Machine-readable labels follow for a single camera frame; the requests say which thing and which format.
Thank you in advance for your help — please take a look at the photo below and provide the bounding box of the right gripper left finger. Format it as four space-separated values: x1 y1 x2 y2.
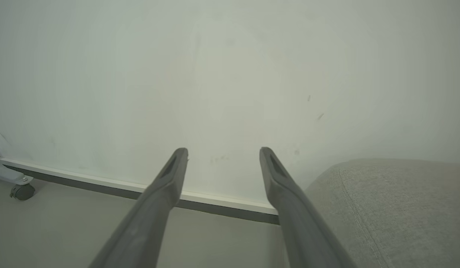
88 147 189 268

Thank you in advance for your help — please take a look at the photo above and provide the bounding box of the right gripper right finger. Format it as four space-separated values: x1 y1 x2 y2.
259 147 359 268

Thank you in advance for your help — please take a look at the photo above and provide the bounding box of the grey fabric sofa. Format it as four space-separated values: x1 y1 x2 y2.
280 158 460 268

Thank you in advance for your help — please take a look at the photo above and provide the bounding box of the white and black baseboard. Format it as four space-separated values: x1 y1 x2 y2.
0 157 281 225

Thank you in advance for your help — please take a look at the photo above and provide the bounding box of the black caster wheel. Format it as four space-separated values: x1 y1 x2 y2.
9 176 36 201

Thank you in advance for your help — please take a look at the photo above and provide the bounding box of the grey metal stand leg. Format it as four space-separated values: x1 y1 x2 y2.
0 143 33 186

